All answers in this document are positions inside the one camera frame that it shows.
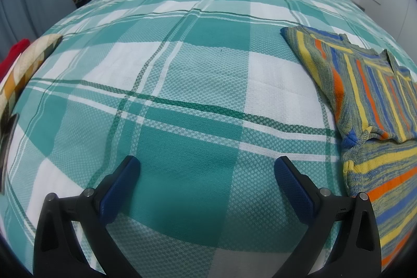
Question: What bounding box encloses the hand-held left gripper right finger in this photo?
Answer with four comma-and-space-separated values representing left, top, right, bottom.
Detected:
274, 156, 382, 278

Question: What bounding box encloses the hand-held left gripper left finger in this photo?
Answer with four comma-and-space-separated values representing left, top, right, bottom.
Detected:
33, 155, 141, 278

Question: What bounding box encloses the striped knit sweater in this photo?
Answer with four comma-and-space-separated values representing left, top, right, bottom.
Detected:
281, 26, 417, 270

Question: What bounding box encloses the black phone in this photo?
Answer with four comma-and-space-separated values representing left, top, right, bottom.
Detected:
0, 113, 19, 194

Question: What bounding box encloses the teal plaid bed blanket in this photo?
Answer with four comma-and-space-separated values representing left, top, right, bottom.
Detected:
0, 0, 417, 278

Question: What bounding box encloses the cream patterned folded cloth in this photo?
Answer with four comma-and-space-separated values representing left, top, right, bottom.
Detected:
0, 34, 63, 122

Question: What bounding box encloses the red cloth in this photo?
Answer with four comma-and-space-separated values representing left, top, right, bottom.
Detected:
0, 39, 30, 81

